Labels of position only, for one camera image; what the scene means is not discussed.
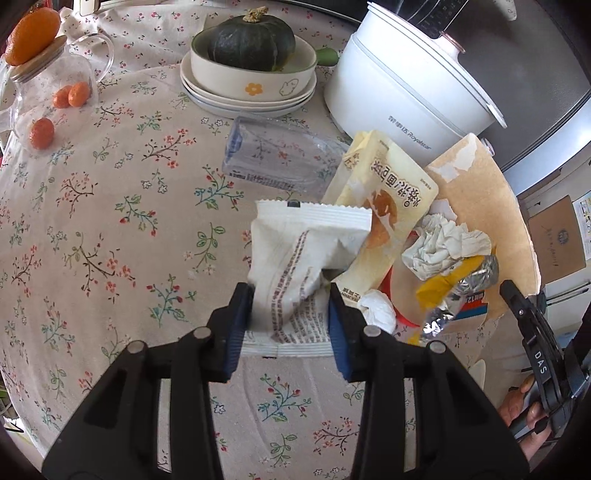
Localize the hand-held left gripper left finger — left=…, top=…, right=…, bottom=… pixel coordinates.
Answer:
left=41, top=281, right=256, bottom=480

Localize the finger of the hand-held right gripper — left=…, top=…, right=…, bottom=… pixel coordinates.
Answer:
left=499, top=279, right=568, bottom=416

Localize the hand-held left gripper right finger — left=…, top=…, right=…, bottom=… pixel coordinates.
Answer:
left=327, top=281, right=530, bottom=480

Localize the white snack wrapper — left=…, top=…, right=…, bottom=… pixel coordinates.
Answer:
left=241, top=199, right=374, bottom=360

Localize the brown paper bag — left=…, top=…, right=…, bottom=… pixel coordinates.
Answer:
left=385, top=133, right=544, bottom=358

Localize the person's right hand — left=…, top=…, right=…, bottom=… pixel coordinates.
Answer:
left=498, top=376, right=553, bottom=459

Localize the small crumpled white tissue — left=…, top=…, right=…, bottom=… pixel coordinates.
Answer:
left=358, top=289, right=398, bottom=335

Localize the red packet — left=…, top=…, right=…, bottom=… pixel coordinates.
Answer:
left=379, top=265, right=423, bottom=329

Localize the yellow silver foil wrapper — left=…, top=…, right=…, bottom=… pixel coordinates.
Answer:
left=416, top=254, right=500, bottom=337

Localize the cream bread packet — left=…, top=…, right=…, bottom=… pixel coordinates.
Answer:
left=321, top=130, right=439, bottom=311

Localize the large crumpled white tissue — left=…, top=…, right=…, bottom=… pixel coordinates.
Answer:
left=401, top=213, right=493, bottom=280

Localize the floral tablecloth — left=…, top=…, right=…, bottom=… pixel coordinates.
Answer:
left=0, top=0, right=509, bottom=480

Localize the clear plastic bottle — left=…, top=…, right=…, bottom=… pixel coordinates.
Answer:
left=222, top=115, right=352, bottom=195

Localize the white plate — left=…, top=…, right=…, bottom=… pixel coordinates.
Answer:
left=181, top=78, right=317, bottom=112
left=187, top=90, right=315, bottom=119

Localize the cream bowl with flower print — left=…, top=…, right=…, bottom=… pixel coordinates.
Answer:
left=189, top=33, right=317, bottom=100

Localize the white electric cooking pot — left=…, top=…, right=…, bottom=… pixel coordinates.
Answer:
left=323, top=33, right=508, bottom=151

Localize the dark green kabocha squash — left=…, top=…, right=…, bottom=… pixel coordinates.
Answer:
left=206, top=6, right=297, bottom=73

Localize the glass pitcher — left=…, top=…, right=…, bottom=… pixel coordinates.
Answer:
left=8, top=33, right=115, bottom=155

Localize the white pot lid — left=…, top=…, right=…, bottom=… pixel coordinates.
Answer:
left=360, top=1, right=467, bottom=55

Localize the wooden pitcher lid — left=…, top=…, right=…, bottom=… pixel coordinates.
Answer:
left=9, top=34, right=69, bottom=84

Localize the large orange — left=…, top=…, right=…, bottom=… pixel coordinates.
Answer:
left=4, top=7, right=62, bottom=66

